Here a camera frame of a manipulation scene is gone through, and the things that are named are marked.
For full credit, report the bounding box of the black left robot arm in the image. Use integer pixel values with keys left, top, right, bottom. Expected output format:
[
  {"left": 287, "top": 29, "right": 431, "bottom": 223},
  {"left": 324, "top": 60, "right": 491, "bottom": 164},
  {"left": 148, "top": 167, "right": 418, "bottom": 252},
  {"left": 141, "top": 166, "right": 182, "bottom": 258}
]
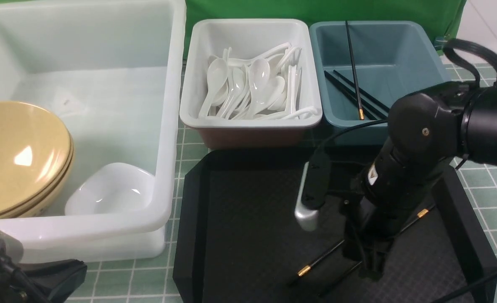
[{"left": 0, "top": 230, "right": 87, "bottom": 303}]

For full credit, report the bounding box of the black serving tray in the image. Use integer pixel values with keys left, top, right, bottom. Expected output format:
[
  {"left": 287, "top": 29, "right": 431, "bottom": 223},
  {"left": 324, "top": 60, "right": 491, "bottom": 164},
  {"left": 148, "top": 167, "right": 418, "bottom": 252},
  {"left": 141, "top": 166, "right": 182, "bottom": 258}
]
[{"left": 173, "top": 146, "right": 497, "bottom": 303}]

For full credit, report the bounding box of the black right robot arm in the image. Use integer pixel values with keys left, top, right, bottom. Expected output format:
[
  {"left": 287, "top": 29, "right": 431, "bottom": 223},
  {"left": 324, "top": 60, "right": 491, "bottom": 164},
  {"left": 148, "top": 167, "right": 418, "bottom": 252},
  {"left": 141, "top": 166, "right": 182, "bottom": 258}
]
[{"left": 341, "top": 81, "right": 497, "bottom": 280}]

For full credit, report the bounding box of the green checked tablecloth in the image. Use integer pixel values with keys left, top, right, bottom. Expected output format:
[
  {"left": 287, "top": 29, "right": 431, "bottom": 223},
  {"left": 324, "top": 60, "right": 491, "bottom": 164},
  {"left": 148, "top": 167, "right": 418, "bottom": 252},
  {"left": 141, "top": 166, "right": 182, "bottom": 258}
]
[{"left": 63, "top": 62, "right": 497, "bottom": 303}]

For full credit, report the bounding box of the black chopstick gold band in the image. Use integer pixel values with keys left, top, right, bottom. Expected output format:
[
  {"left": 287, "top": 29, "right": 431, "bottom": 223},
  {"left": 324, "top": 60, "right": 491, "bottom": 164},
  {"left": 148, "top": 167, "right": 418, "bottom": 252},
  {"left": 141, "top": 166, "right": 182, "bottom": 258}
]
[{"left": 287, "top": 239, "right": 344, "bottom": 287}]

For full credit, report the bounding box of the white spoon front handle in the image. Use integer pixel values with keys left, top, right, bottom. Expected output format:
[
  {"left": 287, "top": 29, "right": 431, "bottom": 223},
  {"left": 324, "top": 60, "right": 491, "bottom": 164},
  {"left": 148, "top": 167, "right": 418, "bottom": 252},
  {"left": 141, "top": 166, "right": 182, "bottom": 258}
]
[{"left": 266, "top": 106, "right": 320, "bottom": 120}]

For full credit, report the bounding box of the upright black chopstick gold tip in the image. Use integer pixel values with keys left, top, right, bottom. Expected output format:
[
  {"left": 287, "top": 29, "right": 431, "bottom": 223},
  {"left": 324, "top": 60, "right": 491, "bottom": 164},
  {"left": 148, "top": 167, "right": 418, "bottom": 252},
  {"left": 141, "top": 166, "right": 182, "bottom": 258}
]
[{"left": 345, "top": 20, "right": 365, "bottom": 120}]

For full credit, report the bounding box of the white spoon right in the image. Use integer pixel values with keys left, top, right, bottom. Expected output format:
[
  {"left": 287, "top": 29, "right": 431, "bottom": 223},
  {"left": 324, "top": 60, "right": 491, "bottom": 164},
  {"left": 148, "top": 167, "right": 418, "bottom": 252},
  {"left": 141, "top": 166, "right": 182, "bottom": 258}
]
[{"left": 256, "top": 75, "right": 286, "bottom": 114}]

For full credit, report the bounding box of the white spoon left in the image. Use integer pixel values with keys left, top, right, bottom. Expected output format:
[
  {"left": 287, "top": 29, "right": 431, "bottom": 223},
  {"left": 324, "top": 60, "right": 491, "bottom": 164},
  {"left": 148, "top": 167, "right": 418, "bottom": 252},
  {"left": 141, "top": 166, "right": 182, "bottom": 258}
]
[{"left": 198, "top": 58, "right": 229, "bottom": 119}]

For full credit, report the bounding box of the large translucent white tub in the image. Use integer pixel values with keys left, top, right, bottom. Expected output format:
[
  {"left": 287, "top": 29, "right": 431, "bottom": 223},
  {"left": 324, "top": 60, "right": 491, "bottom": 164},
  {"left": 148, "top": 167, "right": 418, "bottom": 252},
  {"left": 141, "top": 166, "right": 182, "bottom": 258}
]
[{"left": 0, "top": 0, "right": 186, "bottom": 263}]

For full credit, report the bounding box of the white spoon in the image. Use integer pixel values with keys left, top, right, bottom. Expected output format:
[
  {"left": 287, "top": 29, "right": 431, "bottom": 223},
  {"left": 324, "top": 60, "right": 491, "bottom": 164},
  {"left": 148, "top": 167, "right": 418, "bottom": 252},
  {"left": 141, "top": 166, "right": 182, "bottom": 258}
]
[
  {"left": 198, "top": 58, "right": 229, "bottom": 119},
  {"left": 256, "top": 75, "right": 286, "bottom": 114},
  {"left": 245, "top": 58, "right": 270, "bottom": 120}
]

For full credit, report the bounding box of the tan noodle bowl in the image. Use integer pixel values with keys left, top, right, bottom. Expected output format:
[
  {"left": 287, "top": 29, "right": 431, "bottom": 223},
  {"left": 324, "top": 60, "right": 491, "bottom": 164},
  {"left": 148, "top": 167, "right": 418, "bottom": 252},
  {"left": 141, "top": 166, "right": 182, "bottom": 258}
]
[{"left": 0, "top": 101, "right": 70, "bottom": 211}]

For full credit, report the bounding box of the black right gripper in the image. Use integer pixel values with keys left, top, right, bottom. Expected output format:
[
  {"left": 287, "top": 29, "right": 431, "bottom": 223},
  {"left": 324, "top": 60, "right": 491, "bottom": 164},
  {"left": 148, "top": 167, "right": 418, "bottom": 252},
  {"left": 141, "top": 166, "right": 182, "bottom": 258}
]
[{"left": 343, "top": 185, "right": 409, "bottom": 281}]

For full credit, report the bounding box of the white spoon bin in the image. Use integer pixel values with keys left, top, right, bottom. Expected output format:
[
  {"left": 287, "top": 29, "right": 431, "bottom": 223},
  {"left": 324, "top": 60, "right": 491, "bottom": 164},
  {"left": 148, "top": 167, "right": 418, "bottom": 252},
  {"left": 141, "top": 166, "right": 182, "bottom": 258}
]
[{"left": 180, "top": 19, "right": 323, "bottom": 150}]

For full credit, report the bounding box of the white spoon centre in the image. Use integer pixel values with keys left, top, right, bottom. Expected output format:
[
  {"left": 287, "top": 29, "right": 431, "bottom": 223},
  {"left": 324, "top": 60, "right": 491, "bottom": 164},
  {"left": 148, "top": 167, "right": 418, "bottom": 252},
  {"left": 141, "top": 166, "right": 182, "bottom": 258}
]
[{"left": 245, "top": 58, "right": 270, "bottom": 120}]

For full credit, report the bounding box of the teal chopstick bin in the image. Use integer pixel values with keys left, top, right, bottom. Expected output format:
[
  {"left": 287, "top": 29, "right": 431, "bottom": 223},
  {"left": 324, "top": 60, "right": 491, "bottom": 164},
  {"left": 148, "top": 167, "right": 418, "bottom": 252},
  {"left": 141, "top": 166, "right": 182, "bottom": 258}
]
[{"left": 309, "top": 21, "right": 451, "bottom": 140}]

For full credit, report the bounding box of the white dish in tub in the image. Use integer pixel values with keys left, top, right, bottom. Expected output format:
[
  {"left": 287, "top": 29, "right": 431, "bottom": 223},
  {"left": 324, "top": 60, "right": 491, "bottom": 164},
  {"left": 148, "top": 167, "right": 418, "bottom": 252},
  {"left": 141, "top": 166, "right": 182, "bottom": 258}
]
[{"left": 64, "top": 162, "right": 155, "bottom": 215}]

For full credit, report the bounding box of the green cloth backdrop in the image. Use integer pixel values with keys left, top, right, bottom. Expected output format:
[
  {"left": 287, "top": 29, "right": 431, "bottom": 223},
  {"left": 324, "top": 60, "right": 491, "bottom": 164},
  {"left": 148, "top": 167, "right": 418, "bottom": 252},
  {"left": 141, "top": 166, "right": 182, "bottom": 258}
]
[{"left": 183, "top": 0, "right": 466, "bottom": 57}]

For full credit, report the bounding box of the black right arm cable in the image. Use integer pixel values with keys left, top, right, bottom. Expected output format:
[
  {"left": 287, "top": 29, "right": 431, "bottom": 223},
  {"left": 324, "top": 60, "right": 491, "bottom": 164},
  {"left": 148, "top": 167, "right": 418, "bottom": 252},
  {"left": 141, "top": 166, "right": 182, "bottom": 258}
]
[{"left": 312, "top": 38, "right": 497, "bottom": 169}]

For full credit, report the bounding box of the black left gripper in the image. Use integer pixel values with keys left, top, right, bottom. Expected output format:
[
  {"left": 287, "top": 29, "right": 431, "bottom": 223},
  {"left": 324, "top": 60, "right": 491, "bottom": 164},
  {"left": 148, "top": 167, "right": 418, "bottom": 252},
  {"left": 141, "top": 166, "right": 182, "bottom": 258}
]
[{"left": 5, "top": 259, "right": 87, "bottom": 303}]

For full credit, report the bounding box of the black chopstick in bin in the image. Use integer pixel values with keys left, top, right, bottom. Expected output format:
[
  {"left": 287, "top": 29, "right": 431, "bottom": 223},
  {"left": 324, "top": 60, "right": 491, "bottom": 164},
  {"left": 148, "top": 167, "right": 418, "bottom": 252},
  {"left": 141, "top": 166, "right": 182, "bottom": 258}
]
[
  {"left": 324, "top": 71, "right": 380, "bottom": 120},
  {"left": 333, "top": 70, "right": 390, "bottom": 112}
]

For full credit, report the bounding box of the plain black chopstick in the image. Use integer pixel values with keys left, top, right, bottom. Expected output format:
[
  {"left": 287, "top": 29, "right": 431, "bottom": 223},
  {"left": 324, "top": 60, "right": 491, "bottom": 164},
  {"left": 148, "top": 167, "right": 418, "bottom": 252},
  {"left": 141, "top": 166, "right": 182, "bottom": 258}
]
[{"left": 318, "top": 205, "right": 436, "bottom": 298}]

